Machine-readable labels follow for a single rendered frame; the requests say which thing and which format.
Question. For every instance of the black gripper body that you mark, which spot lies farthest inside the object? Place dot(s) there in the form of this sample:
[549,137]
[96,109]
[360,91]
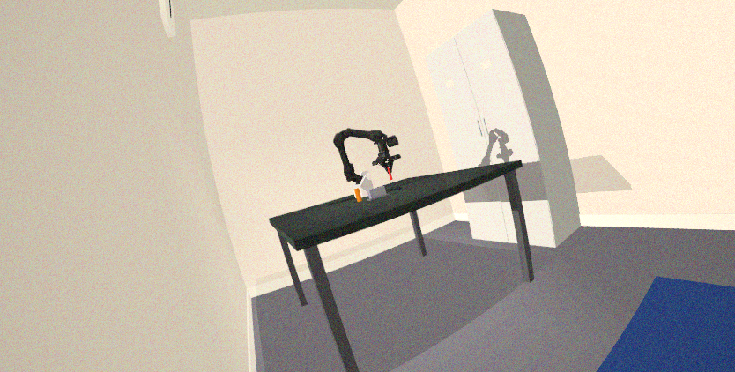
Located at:
[391,158]

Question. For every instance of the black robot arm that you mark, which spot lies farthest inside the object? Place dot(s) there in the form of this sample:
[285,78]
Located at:
[373,135]

